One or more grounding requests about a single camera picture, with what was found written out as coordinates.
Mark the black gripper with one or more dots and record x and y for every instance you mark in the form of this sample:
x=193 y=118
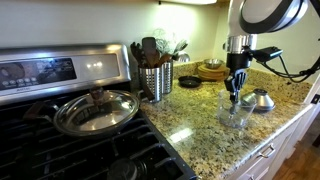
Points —
x=238 y=61

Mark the food processor blade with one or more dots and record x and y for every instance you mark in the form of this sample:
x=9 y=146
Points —
x=235 y=107

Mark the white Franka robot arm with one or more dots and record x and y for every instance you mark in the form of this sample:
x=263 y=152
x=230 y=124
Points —
x=263 y=13

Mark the silver food processor lid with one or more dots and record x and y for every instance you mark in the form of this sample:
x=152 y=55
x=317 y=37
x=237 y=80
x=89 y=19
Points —
x=263 y=101

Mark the clear food processor chamber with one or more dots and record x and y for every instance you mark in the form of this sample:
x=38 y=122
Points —
x=225 y=115

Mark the steel mixing bowl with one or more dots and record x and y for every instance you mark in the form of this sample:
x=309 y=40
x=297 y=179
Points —
x=213 y=63

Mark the small black skillet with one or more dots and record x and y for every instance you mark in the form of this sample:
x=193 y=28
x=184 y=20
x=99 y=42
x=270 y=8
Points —
x=189 y=82

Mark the steel ladle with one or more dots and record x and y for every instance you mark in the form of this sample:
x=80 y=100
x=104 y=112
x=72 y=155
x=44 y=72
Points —
x=182 y=57

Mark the perforated steel utensil holder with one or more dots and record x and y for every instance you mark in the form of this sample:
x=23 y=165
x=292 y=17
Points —
x=167 y=78
x=150 y=83

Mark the base cabinet with drawer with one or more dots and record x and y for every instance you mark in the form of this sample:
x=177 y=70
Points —
x=283 y=146

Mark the wooden spatula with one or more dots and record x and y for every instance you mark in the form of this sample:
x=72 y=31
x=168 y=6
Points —
x=150 y=50

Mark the under-cabinet light bar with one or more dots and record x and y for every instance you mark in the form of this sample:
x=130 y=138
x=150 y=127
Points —
x=190 y=1

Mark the dark cooking spoon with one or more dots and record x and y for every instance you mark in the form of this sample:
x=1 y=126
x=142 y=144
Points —
x=136 y=53

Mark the steel pan with lid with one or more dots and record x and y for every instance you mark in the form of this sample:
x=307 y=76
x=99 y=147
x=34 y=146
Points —
x=100 y=115

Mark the stainless gas stove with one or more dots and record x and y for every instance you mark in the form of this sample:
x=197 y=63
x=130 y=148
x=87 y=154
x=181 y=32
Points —
x=50 y=153

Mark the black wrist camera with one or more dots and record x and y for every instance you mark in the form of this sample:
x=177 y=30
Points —
x=269 y=53

